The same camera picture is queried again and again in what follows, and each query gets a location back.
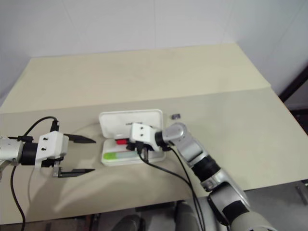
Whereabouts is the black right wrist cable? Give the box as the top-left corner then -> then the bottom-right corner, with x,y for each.
167,142 -> 202,218
137,143 -> 208,231

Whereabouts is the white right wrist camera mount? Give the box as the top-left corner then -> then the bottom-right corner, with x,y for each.
129,122 -> 161,152

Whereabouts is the thin black robot body cable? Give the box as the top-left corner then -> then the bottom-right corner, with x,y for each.
10,165 -> 27,231

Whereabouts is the metal table leg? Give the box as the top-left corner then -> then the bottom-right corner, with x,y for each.
294,179 -> 308,201
85,212 -> 102,231

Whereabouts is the dark furniture frame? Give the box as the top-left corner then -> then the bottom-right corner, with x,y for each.
280,69 -> 308,102

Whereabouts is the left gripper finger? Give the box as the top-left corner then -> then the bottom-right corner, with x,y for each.
63,133 -> 97,145
59,168 -> 96,179

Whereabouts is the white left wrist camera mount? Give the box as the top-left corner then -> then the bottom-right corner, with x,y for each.
34,130 -> 69,169

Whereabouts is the white hinged pencil case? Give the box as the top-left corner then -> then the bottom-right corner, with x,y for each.
98,109 -> 167,167

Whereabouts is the green highlighter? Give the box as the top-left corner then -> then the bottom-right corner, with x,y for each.
103,151 -> 141,161

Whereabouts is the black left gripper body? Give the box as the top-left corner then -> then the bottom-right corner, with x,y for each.
39,154 -> 65,179

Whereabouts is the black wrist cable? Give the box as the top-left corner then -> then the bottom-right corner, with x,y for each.
167,142 -> 202,218
7,116 -> 61,143
137,143 -> 208,231

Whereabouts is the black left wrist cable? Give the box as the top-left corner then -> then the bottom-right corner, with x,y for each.
7,116 -> 61,143

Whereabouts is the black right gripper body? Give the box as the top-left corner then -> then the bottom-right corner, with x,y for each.
126,141 -> 155,161

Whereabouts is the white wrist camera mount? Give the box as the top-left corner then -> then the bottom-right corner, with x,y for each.
34,130 -> 69,169
129,122 -> 161,152

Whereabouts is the dark rounded shape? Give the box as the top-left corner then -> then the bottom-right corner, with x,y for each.
119,213 -> 146,231

